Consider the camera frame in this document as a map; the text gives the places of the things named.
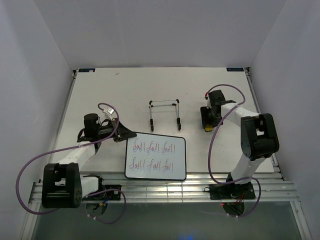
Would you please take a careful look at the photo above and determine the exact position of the black-framed small whiteboard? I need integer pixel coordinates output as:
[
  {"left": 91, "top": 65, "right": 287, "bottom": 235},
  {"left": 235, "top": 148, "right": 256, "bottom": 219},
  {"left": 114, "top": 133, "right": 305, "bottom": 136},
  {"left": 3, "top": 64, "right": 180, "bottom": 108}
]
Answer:
[{"left": 124, "top": 132, "right": 187, "bottom": 181}]

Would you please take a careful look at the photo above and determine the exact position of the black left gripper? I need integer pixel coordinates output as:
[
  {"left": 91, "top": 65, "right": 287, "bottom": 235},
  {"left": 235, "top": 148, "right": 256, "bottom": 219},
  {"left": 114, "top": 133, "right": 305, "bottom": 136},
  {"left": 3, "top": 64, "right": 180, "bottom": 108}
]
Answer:
[{"left": 96, "top": 118, "right": 137, "bottom": 143}]

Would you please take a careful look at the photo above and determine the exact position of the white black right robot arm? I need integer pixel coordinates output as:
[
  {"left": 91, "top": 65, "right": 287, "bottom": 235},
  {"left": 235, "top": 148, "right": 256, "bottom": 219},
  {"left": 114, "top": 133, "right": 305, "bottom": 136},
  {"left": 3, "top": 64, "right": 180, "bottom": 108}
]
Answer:
[{"left": 200, "top": 90, "right": 280, "bottom": 199}]

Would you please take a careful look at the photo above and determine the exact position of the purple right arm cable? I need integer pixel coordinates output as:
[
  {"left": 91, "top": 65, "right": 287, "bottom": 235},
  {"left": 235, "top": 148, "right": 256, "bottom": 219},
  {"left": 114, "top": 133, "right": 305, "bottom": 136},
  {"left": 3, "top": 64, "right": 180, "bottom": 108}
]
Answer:
[{"left": 204, "top": 84, "right": 262, "bottom": 218}]

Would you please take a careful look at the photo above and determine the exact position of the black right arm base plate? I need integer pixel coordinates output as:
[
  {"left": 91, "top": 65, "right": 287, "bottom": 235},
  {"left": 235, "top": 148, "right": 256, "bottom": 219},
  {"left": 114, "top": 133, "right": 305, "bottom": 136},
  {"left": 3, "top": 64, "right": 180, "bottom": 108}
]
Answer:
[{"left": 208, "top": 182, "right": 256, "bottom": 200}]

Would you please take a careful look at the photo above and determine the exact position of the blue left corner label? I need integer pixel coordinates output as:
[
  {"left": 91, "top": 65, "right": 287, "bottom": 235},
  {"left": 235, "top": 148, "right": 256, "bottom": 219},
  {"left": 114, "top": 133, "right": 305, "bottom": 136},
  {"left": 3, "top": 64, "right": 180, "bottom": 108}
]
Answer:
[{"left": 78, "top": 68, "right": 96, "bottom": 73}]

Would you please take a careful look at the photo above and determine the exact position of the blue right corner label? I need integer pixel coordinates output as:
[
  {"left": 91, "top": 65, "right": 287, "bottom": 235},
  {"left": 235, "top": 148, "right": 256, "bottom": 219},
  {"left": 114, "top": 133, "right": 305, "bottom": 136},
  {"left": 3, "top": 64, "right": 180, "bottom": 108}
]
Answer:
[{"left": 226, "top": 67, "right": 244, "bottom": 72}]

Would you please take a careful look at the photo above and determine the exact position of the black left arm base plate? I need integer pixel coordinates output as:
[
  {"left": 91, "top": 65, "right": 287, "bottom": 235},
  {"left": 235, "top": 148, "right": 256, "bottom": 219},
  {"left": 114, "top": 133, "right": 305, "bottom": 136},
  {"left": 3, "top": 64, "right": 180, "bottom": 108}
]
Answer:
[{"left": 102, "top": 184, "right": 122, "bottom": 202}]

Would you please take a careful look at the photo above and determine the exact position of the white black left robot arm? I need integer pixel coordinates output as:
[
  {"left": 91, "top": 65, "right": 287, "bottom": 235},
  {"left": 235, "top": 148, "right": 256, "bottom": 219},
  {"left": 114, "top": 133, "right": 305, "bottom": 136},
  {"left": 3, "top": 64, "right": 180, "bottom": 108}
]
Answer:
[{"left": 41, "top": 113, "right": 137, "bottom": 209}]

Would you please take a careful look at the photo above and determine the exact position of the blue corner label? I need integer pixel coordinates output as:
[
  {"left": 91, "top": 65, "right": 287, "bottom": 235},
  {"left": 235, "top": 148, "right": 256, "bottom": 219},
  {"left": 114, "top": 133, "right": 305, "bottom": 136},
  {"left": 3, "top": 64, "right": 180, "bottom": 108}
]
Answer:
[
  {"left": 78, "top": 68, "right": 96, "bottom": 73},
  {"left": 226, "top": 67, "right": 244, "bottom": 72}
]

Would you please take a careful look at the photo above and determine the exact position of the yellow bone-shaped eraser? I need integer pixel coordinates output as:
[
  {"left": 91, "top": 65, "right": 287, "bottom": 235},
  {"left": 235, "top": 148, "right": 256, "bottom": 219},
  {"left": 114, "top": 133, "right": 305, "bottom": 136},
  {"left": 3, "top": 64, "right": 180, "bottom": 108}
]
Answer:
[{"left": 204, "top": 126, "right": 213, "bottom": 132}]

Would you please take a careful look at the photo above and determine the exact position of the metal wire whiteboard stand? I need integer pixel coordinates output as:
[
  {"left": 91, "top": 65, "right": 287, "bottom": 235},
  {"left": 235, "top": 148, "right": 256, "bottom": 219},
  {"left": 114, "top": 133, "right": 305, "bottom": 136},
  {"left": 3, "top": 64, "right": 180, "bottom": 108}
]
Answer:
[{"left": 148, "top": 98, "right": 182, "bottom": 133}]

